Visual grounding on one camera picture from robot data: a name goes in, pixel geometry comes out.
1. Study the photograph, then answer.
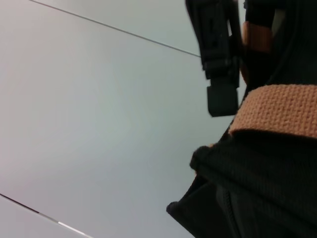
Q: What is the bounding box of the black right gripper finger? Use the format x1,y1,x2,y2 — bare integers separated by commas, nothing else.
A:
229,0,245,88
185,0,240,118

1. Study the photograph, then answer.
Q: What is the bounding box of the black fabric food bag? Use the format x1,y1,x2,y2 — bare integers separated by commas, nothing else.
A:
166,0,317,238

